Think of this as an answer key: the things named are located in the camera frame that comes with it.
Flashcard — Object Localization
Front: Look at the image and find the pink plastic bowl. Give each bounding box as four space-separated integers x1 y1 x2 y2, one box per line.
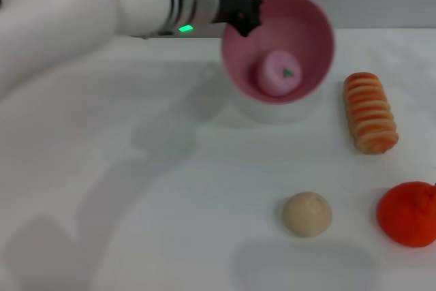
221 0 337 105

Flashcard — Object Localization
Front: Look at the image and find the pink peach toy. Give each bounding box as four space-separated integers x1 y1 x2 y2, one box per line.
253 49 303 97

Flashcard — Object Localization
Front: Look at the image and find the orange striped bread loaf toy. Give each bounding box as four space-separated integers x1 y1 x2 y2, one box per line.
343 72 400 154

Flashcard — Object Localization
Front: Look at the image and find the beige steamed bun toy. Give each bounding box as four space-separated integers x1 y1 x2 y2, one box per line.
281 191 333 238

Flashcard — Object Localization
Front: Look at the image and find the red-orange persimmon toy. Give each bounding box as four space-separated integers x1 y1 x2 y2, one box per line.
376 181 436 249

